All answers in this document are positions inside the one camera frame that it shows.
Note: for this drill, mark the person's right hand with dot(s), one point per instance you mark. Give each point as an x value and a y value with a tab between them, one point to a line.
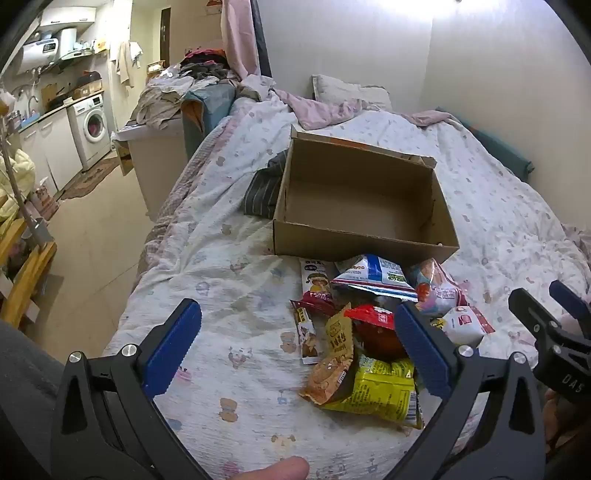
554	420

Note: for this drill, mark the brown chocolate bar packet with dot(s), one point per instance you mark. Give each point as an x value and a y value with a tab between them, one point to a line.
305	332

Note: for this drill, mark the beige pillow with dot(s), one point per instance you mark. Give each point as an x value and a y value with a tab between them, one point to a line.
351	90

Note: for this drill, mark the pale yellow cloth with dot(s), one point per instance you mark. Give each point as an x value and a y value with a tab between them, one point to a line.
16	184

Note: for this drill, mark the hanging white towel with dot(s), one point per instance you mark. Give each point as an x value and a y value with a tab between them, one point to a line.
127	60

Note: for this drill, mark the person's grey trouser leg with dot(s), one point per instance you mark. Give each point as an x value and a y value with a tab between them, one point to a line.
25	397

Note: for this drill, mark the pile of clothes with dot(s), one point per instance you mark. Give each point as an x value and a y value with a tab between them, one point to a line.
184	83

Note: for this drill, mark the dark striped cloth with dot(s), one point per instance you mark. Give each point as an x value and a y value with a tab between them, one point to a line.
265	194

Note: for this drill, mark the teal bed cushion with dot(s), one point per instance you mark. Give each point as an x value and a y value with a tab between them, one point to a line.
498	147

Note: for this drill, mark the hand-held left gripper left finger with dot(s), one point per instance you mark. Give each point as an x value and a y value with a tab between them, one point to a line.
173	346

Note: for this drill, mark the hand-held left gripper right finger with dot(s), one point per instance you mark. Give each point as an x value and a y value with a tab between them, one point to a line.
422	355

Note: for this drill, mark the person's left hand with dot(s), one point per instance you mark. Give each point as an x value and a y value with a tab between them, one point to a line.
272	470

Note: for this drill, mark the teal folded cloth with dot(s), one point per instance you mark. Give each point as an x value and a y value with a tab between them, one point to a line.
207	110

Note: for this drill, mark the white storage bin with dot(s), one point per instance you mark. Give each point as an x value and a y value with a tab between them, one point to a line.
152	161

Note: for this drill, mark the pink blanket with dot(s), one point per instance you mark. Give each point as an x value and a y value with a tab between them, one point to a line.
323	108

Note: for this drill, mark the white kitchen cabinet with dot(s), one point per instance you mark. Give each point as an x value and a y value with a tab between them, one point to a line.
51	152

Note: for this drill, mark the yellow snack packet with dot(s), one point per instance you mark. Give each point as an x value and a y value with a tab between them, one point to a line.
383	392

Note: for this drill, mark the pink curtain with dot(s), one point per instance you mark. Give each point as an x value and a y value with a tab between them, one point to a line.
240	37

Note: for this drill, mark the white water heater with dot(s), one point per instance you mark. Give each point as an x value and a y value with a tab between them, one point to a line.
44	50

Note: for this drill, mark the white red snack stick packet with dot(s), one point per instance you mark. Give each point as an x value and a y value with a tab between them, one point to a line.
316	281

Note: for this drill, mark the patterned floor rug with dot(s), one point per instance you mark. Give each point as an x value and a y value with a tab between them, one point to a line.
90	177

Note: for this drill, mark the white washing machine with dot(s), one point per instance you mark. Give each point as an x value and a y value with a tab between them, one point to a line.
90	129

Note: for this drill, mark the grey metal pole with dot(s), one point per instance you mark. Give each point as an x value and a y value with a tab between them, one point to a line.
21	194

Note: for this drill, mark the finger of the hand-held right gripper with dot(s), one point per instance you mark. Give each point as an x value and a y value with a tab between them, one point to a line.
570	297
531	314

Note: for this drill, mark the small white red packet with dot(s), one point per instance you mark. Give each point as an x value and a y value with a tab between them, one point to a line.
464	323

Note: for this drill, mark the blue white snack bag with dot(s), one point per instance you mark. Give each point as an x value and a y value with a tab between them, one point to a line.
376	274

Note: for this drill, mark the cardboard box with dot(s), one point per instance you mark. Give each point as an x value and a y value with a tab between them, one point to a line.
360	203

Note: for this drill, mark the orange snack packet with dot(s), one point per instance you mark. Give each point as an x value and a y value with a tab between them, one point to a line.
332	360

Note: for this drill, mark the pink white snack packet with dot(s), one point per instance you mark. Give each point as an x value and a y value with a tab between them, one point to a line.
436	288

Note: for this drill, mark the yellow wooden chair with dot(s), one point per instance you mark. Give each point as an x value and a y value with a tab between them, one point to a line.
30	272

